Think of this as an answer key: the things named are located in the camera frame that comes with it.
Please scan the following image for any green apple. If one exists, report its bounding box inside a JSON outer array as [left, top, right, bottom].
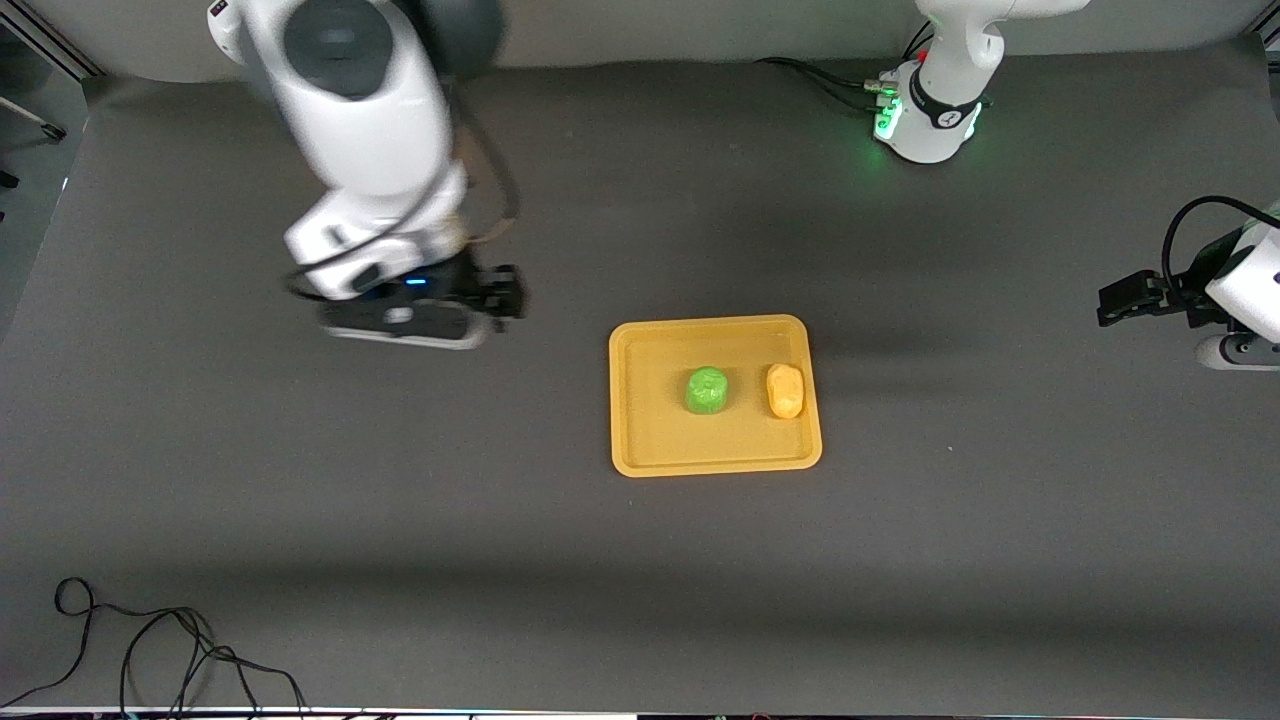
[[684, 366, 731, 415]]

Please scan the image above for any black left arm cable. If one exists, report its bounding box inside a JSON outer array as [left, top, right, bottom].
[[1160, 195, 1280, 291]]

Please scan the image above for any yellow potato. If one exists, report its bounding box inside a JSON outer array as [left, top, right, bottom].
[[766, 363, 807, 420]]

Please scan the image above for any dark grey table mat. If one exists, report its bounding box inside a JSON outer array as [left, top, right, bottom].
[[0, 35, 1280, 713]]

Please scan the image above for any aluminium frame profile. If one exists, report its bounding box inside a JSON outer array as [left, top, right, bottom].
[[22, 12, 103, 81]]

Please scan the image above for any thin black loose cable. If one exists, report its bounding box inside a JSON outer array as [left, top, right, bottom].
[[0, 576, 311, 720]]

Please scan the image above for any thick black left base cable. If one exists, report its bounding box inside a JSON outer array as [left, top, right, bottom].
[[755, 57, 896, 106]]

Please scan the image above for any grey metal rod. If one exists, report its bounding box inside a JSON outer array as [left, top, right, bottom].
[[0, 95, 68, 143]]

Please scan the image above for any yellow plastic tray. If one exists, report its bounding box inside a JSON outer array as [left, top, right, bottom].
[[608, 314, 824, 479]]

